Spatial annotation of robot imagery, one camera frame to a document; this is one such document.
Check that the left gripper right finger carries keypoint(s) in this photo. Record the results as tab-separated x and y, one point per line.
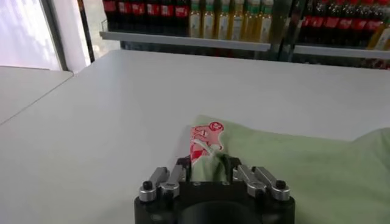
259	182

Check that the light green shirt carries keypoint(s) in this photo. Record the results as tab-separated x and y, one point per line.
304	170

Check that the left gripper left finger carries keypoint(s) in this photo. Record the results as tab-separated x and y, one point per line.
164	185

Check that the red cap cola bottle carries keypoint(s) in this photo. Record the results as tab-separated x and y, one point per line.
317	22
306	22
373	24
124	14
153	15
331	23
167	16
110	13
359	24
182	16
345	23
138	14

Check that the white side table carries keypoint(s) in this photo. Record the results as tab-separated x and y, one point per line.
24	88

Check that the grey metal shelving unit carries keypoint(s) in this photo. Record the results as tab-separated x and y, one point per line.
182	41
335	51

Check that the black slanted pole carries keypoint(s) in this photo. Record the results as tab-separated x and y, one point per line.
86	30

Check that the grey window frame post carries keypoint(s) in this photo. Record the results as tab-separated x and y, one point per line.
56	33

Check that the yellow tea bottle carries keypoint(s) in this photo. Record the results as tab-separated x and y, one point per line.
223	22
195	21
251	23
382	38
209	22
237	23
265	24

